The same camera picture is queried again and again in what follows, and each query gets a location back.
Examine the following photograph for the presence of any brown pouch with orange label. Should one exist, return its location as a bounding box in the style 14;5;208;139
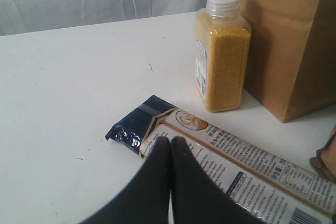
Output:
309;126;335;184

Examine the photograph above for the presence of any brown paper shopping bag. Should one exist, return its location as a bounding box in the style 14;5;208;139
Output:
240;0;335;122

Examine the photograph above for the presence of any yellow millet plastic bottle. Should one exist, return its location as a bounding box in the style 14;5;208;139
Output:
195;0;251;112

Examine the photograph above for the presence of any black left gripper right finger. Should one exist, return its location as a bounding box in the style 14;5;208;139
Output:
170;136;262;223

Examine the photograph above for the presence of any noodle packet, navy and white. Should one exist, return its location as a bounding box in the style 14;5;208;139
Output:
106;95;335;223

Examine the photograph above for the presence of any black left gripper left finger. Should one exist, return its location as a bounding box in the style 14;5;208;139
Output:
82;136;171;223

